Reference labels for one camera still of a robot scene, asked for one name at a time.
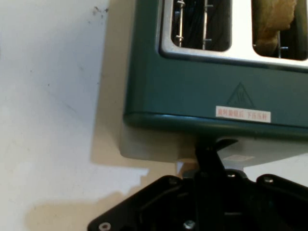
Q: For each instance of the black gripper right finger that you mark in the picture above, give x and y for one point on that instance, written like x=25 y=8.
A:
x=272 y=207

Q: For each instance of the toast bread slice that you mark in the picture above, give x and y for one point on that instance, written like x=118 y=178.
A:
x=272 y=19

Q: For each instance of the white label sticker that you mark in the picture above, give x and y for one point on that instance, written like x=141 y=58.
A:
x=243 y=114

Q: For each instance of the dark green two-slot toaster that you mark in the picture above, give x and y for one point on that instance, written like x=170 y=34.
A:
x=183 y=89

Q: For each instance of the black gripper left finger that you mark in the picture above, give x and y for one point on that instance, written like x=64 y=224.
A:
x=149 y=207

